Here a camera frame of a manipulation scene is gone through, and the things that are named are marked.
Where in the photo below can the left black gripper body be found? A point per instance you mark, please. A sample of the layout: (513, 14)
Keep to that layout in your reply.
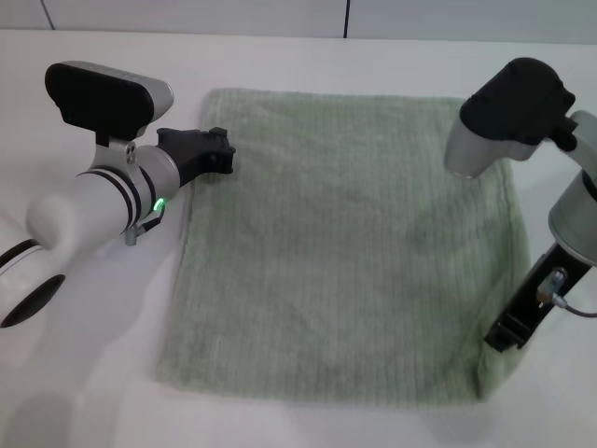
(189, 149)

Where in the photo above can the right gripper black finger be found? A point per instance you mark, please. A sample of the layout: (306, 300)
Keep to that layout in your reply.
(498, 338)
(521, 337)

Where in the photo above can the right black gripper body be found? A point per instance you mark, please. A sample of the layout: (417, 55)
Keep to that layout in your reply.
(531, 298)

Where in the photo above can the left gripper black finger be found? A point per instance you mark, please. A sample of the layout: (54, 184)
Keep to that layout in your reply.
(225, 159)
(219, 135)

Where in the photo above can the light green ribbed towel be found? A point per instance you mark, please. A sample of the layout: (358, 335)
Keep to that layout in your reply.
(326, 256)

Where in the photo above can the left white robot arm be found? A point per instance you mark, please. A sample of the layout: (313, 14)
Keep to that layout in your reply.
(79, 210)

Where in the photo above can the left wrist black silver camera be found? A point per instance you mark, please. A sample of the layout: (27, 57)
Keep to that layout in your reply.
(102, 95)

